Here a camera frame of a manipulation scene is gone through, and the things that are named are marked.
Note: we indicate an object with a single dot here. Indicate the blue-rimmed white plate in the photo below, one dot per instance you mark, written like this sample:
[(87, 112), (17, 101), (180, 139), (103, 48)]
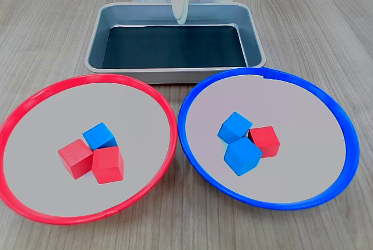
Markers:
[(306, 145)]

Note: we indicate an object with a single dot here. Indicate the red cube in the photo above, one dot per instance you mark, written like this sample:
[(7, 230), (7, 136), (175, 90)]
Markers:
[(74, 158), (107, 165), (265, 142)]

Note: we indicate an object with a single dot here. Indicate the black mat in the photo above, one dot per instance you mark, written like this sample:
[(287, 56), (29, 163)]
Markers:
[(175, 49)]

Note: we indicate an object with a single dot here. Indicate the blue cube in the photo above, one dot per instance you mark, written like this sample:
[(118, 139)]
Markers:
[(242, 158), (233, 127), (99, 136)]

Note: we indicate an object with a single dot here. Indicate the steel tray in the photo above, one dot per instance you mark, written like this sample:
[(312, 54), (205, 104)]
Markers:
[(99, 43)]

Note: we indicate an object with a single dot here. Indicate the red-rimmed white plate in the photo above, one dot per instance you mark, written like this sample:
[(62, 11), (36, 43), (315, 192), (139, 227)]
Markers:
[(43, 145)]

